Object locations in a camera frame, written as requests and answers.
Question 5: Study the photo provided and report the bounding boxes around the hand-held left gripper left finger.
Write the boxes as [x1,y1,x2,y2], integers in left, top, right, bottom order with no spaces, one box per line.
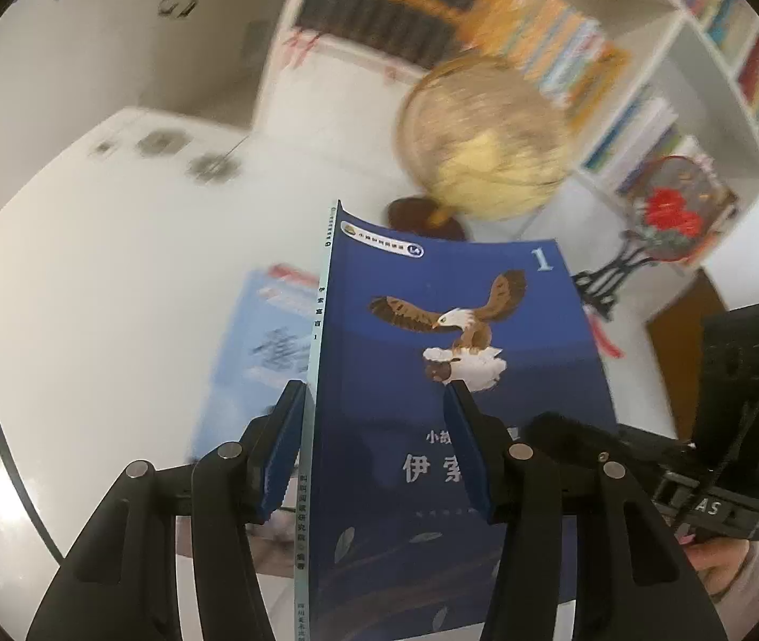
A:
[25,379,310,641]

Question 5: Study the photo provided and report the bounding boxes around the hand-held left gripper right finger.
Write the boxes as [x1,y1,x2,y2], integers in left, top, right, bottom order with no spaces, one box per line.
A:
[442,379,731,641]

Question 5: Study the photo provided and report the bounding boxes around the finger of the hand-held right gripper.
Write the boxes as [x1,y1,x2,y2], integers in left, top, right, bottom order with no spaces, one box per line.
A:
[527,412,661,475]

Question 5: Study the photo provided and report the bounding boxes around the person's right forearm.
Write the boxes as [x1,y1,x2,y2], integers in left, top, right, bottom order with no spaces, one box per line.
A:
[713,537,759,641]

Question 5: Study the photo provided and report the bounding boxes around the rows of colourful shelf books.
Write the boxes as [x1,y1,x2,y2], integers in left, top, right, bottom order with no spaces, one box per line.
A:
[583,97,717,198]

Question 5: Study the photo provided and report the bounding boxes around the row of orange spine books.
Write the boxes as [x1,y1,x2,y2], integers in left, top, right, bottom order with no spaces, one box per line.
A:
[466,0,630,111]

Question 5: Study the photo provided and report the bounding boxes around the person's right hand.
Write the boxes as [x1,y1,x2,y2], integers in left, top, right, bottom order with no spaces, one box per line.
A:
[683,535,753,606]

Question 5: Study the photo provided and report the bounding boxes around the brown wooden cabinet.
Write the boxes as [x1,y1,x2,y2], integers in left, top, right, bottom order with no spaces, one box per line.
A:
[646,267,731,442]

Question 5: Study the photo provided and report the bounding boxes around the red tassel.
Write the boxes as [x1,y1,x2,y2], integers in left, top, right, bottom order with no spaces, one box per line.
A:
[583,307,624,362]

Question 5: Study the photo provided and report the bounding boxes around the light blue cover book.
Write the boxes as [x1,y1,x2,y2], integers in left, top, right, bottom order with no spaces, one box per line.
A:
[189,263,323,579]

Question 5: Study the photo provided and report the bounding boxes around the round embroidered flower fan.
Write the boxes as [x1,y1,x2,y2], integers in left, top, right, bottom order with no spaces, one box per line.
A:
[620,153,741,261]

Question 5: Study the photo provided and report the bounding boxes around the yellow antique globe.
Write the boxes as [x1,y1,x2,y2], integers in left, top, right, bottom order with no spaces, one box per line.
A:
[386,50,574,241]

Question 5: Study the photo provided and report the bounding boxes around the white bookshelf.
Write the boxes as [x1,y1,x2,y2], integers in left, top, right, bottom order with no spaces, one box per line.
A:
[249,0,759,295]

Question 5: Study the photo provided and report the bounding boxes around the row of dark hardcover volumes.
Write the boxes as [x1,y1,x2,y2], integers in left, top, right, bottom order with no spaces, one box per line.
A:
[295,0,507,74]

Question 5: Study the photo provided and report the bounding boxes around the black cable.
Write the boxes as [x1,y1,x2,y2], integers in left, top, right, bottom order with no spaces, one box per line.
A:
[0,330,66,568]

